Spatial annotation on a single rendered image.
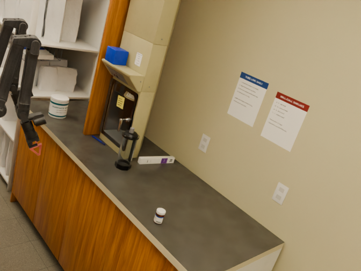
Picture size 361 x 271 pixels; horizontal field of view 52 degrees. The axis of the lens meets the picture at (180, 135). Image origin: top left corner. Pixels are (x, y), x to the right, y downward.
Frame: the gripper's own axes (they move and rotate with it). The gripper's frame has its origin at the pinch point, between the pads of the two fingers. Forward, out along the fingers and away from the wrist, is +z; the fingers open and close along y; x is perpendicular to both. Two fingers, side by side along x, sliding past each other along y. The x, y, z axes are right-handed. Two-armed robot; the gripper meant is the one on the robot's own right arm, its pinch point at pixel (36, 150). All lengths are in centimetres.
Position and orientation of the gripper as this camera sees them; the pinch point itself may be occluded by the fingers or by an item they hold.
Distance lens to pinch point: 225.8
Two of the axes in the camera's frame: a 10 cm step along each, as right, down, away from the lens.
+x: -8.7, 3.5, -3.5
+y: -4.8, -4.4, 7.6
